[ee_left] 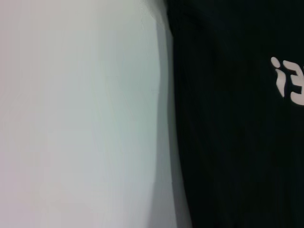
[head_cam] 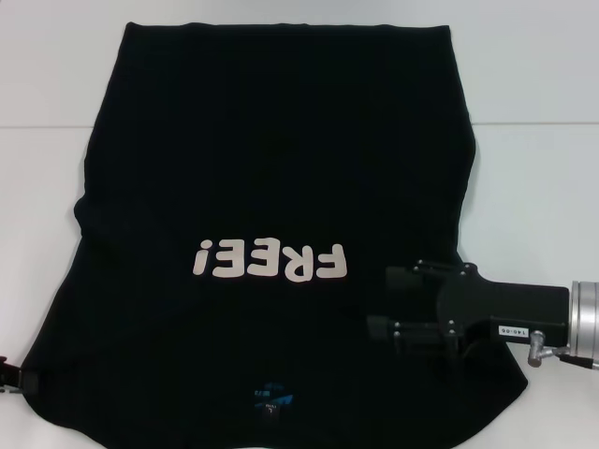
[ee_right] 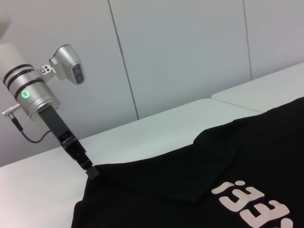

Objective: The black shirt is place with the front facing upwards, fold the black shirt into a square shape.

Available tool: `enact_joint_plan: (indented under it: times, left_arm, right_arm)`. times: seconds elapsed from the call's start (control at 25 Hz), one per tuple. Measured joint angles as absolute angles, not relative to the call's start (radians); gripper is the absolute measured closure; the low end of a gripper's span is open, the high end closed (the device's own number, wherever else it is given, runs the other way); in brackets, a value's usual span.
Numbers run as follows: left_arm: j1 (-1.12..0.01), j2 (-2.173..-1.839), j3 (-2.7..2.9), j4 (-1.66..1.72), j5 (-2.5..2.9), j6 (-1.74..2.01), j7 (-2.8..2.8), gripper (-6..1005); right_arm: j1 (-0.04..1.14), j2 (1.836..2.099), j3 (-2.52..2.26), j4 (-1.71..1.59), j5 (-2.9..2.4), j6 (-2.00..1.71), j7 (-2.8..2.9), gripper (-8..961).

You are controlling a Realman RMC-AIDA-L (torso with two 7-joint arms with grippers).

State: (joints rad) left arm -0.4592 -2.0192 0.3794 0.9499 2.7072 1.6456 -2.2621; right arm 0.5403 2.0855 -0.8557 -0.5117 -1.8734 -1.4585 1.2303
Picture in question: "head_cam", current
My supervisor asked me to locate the black shirt with FREE print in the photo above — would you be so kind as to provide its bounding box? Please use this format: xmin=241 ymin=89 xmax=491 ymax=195
xmin=21 ymin=21 xmax=531 ymax=449

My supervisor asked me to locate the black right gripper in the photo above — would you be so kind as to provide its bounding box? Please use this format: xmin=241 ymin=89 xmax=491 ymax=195
xmin=366 ymin=258 xmax=573 ymax=362

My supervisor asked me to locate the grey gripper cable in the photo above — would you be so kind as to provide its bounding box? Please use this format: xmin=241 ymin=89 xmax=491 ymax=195
xmin=558 ymin=352 xmax=599 ymax=372

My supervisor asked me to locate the silver cable plug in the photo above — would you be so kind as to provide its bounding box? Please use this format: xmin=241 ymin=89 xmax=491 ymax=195
xmin=525 ymin=328 xmax=563 ymax=369

